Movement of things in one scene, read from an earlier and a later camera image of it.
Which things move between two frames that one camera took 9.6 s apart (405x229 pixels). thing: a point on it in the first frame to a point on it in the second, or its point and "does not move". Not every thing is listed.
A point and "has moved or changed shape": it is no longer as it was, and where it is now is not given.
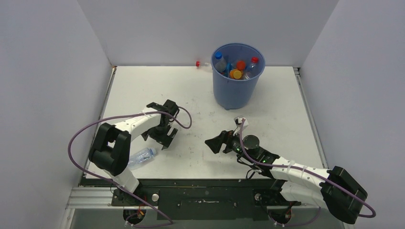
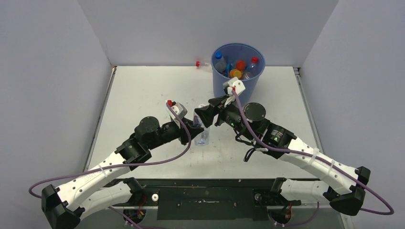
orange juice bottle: [236, 74] does not move
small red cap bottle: [240, 65] does not move
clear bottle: [141, 156] has moved or changed shape
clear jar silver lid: [220, 66] does not move
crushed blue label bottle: [229, 67] does not move
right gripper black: [215, 143] to [207, 114]
